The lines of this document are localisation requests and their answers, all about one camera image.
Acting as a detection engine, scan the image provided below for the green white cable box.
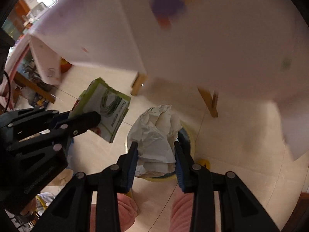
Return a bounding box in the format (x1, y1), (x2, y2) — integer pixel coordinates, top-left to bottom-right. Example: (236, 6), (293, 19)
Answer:
(69, 78), (131, 143)

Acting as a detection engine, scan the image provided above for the white paper bag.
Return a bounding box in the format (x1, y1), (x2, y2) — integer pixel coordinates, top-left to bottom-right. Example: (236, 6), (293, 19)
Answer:
(127, 105), (182, 178)

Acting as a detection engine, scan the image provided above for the yellow rimmed trash bin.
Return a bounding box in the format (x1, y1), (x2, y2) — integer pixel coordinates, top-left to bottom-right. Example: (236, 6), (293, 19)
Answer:
(127, 126), (198, 188)

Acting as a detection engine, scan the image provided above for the yellow slipper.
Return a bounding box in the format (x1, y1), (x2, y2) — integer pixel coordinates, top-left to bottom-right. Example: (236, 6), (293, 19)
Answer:
(195, 159), (211, 170)

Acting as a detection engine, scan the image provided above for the wooden table leg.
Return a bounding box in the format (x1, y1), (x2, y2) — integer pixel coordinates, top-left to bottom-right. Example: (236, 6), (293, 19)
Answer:
(130, 72), (148, 96)
(197, 87), (218, 118)

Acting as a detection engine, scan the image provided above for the cartoon printed tablecloth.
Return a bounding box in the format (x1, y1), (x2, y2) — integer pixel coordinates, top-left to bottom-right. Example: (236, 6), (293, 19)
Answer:
(18, 0), (308, 158)

